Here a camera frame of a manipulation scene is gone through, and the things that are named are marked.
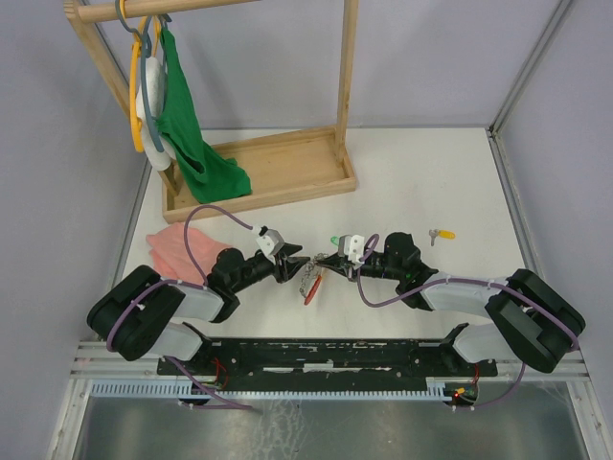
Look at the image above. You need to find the aluminium rail frame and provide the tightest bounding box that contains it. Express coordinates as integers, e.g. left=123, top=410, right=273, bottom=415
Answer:
left=48, top=1, right=612, bottom=459

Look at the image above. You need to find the wooden clothes rack frame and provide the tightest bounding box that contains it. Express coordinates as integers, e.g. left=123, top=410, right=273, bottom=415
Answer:
left=64, top=1, right=358, bottom=222

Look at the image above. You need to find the grey hanger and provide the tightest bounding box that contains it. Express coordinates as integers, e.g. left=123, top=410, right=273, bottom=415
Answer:
left=114, top=1, right=174, bottom=171

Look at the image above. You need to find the pink cloth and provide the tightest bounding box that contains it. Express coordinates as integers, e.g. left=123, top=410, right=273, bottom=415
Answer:
left=146, top=222, right=229, bottom=284

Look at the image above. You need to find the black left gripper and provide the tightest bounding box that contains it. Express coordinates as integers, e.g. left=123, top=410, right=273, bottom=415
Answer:
left=231, top=242, right=311, bottom=293

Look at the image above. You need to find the keyring bunch with coloured tags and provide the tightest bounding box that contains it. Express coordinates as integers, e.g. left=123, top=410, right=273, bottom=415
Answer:
left=299, top=253, right=328, bottom=306

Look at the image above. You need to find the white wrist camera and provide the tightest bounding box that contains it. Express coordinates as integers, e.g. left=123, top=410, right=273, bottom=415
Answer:
left=252, top=226, right=284, bottom=257
left=337, top=235, right=366, bottom=265

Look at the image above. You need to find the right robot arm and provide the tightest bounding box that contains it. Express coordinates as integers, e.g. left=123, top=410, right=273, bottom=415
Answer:
left=317, top=232, right=586, bottom=375

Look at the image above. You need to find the green cloth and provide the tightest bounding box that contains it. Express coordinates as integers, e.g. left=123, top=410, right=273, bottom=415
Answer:
left=156, top=29, right=252, bottom=204

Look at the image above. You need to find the yellow hanger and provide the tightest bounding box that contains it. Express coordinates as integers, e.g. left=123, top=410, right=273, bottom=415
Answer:
left=115, top=0, right=164, bottom=152

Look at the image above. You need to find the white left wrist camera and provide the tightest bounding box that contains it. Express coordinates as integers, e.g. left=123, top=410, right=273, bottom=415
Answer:
left=252, top=226, right=284, bottom=257

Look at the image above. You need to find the yellow tag key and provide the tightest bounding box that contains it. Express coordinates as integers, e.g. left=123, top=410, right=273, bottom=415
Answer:
left=428, top=229, right=456, bottom=246

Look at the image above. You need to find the white cable duct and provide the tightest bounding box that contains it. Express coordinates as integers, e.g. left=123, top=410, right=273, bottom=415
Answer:
left=90, top=378, right=451, bottom=403

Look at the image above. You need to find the wooden rack base tray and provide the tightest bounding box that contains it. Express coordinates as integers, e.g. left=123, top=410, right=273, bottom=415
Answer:
left=161, top=126, right=358, bottom=225

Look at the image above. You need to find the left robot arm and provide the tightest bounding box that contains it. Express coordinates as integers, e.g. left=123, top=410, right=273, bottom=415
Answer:
left=86, top=243, right=309, bottom=374

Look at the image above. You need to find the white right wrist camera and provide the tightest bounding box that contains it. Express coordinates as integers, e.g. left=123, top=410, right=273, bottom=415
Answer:
left=337, top=235, right=366, bottom=265

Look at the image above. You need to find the white cloth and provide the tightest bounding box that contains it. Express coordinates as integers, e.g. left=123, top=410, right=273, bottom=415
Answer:
left=135, top=57, right=176, bottom=172

